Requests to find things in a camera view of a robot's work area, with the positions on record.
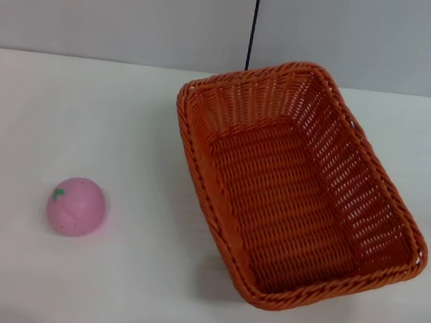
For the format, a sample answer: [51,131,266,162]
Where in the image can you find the pink peach toy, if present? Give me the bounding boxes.
[43,174,114,242]

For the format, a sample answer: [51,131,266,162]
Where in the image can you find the orange woven plastic basket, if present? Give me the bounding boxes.
[155,48,431,323]

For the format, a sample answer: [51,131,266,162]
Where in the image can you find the black vertical cable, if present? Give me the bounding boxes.
[244,0,263,72]

